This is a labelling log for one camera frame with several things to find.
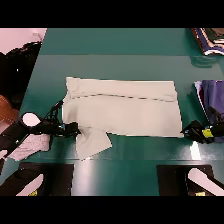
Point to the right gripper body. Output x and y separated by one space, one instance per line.
198 130

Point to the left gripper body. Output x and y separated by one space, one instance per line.
66 128

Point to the beige T-shirt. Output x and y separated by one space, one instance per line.
123 110

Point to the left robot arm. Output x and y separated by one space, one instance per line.
13 133

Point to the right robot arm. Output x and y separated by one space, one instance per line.
173 180

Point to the grey garment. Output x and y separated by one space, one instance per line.
33 144

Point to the purple garment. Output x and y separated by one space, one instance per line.
210 94

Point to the brown garment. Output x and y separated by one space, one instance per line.
6 111

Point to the black garment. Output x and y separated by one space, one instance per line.
17 71

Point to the dark blue garment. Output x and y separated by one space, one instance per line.
209 42

